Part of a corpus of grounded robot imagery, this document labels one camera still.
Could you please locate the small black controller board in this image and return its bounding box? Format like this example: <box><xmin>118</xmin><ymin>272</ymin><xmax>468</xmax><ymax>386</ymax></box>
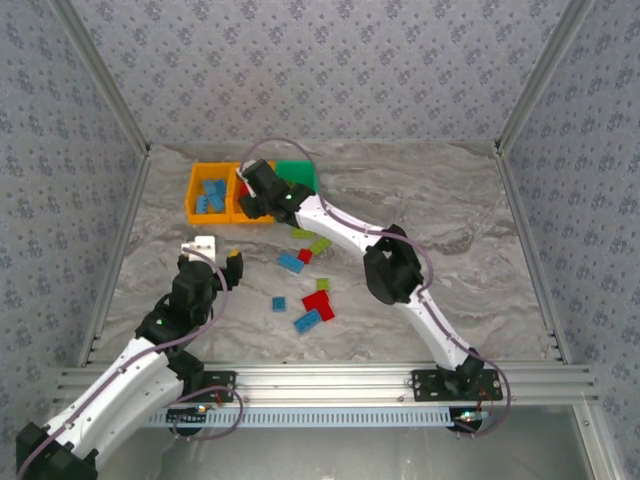
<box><xmin>452</xmin><ymin>408</ymin><xmax>485</xmax><ymax>436</ymax></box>
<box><xmin>166</xmin><ymin>405</ymin><xmax>210</xmax><ymax>436</ymax></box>

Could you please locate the orange plastic bin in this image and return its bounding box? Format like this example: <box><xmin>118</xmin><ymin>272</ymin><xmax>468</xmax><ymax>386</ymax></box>
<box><xmin>229</xmin><ymin>160</ymin><xmax>277</xmax><ymax>225</ymax></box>
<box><xmin>185</xmin><ymin>161</ymin><xmax>235</xmax><ymax>226</ymax></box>

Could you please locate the aluminium mounting rail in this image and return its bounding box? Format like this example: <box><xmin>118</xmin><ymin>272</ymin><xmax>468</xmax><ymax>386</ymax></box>
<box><xmin>52</xmin><ymin>362</ymin><xmax>600</xmax><ymax>407</ymax></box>

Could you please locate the aluminium corner post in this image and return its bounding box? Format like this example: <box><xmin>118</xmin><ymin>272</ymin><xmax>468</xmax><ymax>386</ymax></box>
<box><xmin>49</xmin><ymin>0</ymin><xmax>152</xmax><ymax>159</ymax></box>
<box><xmin>494</xmin><ymin>0</ymin><xmax>599</xmax><ymax>156</ymax></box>

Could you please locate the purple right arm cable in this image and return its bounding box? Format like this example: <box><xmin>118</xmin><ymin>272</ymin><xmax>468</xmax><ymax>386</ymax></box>
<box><xmin>245</xmin><ymin>137</ymin><xmax>512</xmax><ymax>439</ymax></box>

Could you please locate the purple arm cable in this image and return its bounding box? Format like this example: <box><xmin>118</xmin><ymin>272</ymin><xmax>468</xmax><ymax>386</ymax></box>
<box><xmin>14</xmin><ymin>247</ymin><xmax>245</xmax><ymax>479</ymax></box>
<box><xmin>245</xmin><ymin>137</ymin><xmax>512</xmax><ymax>439</ymax></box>

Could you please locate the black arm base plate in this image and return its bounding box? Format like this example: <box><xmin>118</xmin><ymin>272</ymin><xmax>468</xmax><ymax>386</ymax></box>
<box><xmin>189</xmin><ymin>370</ymin><xmax>238</xmax><ymax>403</ymax></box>
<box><xmin>410</xmin><ymin>368</ymin><xmax>505</xmax><ymax>402</ymax></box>

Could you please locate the slotted grey cable duct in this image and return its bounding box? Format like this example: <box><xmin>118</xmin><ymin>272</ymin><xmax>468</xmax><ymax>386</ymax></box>
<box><xmin>144</xmin><ymin>407</ymin><xmax>459</xmax><ymax>430</ymax></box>

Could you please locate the green plastic bin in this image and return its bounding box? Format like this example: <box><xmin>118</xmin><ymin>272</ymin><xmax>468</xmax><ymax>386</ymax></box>
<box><xmin>273</xmin><ymin>158</ymin><xmax>321</xmax><ymax>201</ymax></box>

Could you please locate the aluminium frame leg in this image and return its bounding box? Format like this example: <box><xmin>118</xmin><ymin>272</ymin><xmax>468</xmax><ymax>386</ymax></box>
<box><xmin>572</xmin><ymin>403</ymin><xmax>629</xmax><ymax>480</ymax></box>

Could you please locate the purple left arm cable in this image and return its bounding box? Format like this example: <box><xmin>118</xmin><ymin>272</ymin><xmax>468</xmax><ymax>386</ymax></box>
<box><xmin>14</xmin><ymin>247</ymin><xmax>245</xmax><ymax>479</ymax></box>

